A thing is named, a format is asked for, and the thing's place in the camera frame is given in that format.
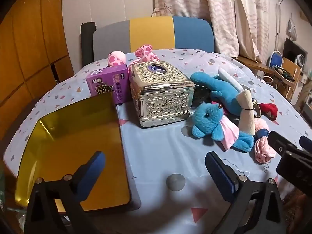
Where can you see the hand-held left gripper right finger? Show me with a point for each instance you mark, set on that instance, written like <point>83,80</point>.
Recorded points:
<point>219,175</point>

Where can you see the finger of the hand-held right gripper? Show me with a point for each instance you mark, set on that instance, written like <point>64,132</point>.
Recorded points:
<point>306,141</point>
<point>280,145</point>

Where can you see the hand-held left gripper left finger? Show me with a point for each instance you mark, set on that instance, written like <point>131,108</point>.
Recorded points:
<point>93,173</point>

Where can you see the pink towel blue band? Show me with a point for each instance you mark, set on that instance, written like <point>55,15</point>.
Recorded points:
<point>260,125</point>

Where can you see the red plush item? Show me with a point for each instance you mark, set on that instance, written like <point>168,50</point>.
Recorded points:
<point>269,109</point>

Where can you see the clear tape roll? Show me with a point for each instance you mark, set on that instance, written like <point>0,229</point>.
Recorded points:
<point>258,112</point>

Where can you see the gold metal tin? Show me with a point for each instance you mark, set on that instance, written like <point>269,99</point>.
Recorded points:
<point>73,131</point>

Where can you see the blue teddy bear pink dress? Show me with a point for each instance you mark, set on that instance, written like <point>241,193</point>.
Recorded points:
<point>207,121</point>

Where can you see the large blue plush toy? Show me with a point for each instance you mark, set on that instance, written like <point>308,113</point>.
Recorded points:
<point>217,85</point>

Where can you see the pink lace cloth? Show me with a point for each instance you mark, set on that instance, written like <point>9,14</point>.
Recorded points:
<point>263,152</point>

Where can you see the beige roll with black band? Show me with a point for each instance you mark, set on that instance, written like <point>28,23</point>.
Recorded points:
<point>247,119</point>

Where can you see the light blue patterned tablecloth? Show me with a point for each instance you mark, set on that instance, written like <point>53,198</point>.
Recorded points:
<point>158,151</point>

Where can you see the black furry item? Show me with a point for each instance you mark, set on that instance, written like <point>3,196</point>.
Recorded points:
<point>201,95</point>

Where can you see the blue and white chair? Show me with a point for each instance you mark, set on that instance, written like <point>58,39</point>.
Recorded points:
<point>276,59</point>

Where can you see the black monitor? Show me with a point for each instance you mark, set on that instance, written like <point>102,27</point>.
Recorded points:
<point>290,51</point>

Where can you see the silver ornate tissue box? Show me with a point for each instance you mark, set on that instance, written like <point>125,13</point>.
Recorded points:
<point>160,102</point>

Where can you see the purple printed carton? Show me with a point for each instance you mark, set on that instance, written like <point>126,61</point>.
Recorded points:
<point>104,78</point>

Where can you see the pink spotted plush toy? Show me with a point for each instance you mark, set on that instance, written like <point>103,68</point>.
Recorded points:
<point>117,58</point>

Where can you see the white metal stand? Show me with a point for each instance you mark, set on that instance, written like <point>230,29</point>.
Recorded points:
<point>277,24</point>

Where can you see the beige patterned curtain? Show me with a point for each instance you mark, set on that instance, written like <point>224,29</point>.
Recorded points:
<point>253,17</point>

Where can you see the wooden wardrobe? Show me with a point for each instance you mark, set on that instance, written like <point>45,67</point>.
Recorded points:
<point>29,53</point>

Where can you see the pink patterned curtain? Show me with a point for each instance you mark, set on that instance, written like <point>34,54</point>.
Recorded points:
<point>219,17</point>

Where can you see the grey yellow blue chair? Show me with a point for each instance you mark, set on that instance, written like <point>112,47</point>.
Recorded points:
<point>151,31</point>

